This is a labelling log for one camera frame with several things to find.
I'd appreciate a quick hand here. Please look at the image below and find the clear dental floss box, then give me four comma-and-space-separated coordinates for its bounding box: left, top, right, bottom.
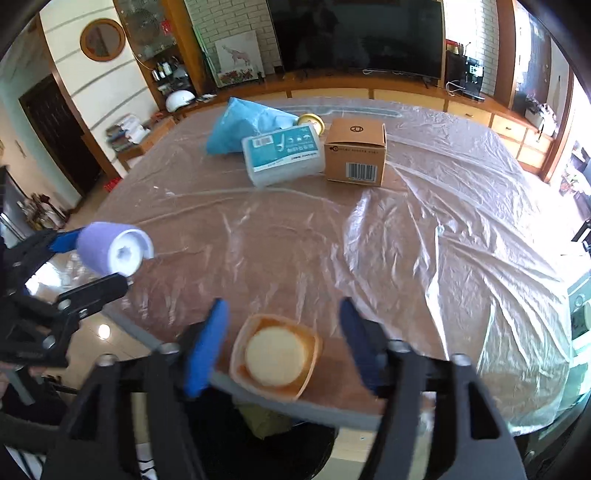
242, 123, 325, 188

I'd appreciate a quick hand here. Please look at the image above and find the light blue plastic bag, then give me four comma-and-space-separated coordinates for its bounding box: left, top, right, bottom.
206, 97, 297, 155

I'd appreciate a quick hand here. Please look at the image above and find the black flat television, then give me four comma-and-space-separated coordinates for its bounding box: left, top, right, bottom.
267, 1, 444, 79

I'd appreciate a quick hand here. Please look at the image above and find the white helmet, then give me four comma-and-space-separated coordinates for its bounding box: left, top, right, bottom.
165, 90, 197, 113

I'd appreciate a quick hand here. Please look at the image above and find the stack of books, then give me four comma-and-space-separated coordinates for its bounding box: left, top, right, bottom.
105, 114, 150, 153

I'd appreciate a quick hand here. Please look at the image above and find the beige cup with white lid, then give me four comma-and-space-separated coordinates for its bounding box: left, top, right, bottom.
229, 314, 322, 402

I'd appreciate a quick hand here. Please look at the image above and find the brown cardboard box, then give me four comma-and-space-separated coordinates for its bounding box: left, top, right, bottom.
325, 117, 387, 186

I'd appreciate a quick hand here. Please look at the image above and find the wooden tv cabinet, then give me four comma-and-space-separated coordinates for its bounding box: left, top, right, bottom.
170, 72, 558, 182

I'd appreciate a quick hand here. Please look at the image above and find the horse painting on canvas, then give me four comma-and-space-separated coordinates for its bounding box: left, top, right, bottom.
215, 30, 266, 87

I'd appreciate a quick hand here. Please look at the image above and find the small yellow cup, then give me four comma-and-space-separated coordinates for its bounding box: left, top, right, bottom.
297, 113, 325, 136

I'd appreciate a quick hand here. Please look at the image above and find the small wooden side table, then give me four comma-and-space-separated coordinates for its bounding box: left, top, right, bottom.
117, 117, 176, 172

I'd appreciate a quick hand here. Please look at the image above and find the round wooden wall mirror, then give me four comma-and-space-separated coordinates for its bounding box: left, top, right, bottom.
79, 18, 126, 62

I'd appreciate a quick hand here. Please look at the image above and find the purple hair roller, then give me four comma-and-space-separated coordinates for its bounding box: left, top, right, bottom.
76, 222, 154, 277

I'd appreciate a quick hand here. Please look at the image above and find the grey trash bin rim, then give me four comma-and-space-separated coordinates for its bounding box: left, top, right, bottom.
103, 306, 383, 431

